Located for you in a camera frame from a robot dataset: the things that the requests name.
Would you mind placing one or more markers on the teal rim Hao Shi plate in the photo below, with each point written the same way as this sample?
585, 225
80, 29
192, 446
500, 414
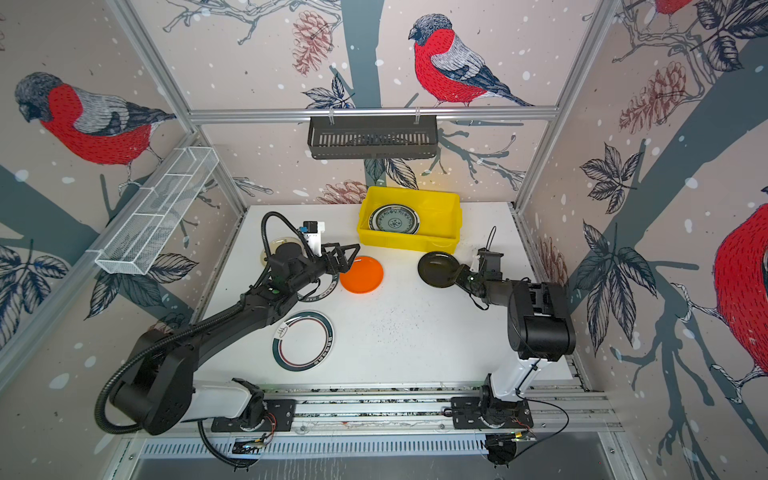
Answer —
321, 290

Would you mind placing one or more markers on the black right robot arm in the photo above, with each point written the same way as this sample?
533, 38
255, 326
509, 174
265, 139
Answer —
539, 329

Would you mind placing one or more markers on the white wire mesh basket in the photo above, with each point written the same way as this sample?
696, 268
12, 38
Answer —
140, 239

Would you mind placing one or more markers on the yellow plastic bin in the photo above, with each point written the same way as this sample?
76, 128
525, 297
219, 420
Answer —
439, 213

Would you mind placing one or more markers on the black plate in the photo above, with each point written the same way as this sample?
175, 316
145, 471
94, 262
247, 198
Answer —
438, 269

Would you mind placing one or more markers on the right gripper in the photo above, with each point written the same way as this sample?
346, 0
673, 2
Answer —
462, 275

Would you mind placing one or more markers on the orange plate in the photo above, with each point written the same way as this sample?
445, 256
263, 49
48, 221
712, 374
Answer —
365, 275

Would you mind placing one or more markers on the black hanging basket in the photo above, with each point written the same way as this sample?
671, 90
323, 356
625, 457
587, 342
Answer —
375, 137

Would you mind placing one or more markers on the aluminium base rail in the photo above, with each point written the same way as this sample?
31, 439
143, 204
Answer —
418, 411

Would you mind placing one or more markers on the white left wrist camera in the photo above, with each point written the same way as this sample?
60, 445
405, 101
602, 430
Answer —
312, 232

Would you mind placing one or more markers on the teal patterned plate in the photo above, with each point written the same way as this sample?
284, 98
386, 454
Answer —
395, 218

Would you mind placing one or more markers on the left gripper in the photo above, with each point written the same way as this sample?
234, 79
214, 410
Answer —
342, 266

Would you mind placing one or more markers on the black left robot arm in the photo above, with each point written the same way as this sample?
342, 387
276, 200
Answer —
153, 389

